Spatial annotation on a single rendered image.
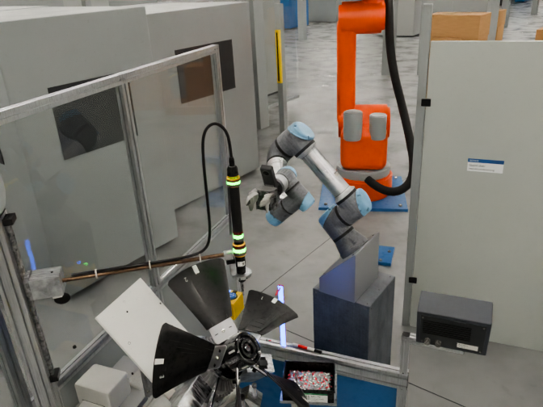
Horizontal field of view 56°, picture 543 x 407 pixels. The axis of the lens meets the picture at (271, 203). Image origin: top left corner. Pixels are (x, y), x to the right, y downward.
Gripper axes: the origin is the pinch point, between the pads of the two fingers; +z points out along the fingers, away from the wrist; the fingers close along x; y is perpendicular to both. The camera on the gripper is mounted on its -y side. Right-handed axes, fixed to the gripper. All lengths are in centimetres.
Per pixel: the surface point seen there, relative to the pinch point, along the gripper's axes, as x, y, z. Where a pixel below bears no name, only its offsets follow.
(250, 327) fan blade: 0.4, 47.4, 10.5
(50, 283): 47, 10, 53
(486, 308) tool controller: -81, 42, -20
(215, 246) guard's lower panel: 70, 77, -88
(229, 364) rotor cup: -1, 48, 31
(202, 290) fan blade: 14.7, 28.9, 17.9
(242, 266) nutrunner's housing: -1.6, 16.3, 16.8
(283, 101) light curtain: 196, 98, -535
